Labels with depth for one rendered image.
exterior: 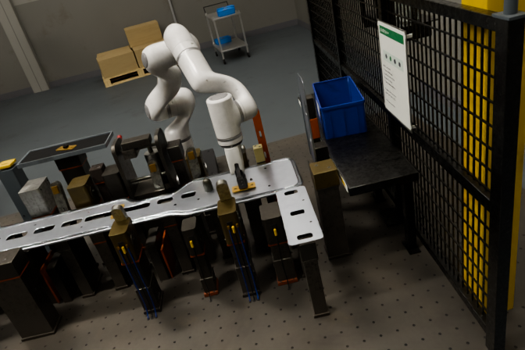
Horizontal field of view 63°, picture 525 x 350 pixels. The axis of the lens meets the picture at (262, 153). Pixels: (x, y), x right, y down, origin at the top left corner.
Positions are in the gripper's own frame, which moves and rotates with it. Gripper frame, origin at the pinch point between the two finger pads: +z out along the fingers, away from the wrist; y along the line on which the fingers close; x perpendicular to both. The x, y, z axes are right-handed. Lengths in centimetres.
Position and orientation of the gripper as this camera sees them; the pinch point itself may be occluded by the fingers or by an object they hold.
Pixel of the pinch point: (241, 180)
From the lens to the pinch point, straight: 148.8
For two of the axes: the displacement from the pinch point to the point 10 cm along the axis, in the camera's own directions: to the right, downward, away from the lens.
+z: 2.1, 8.7, 4.4
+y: 1.0, 4.3, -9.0
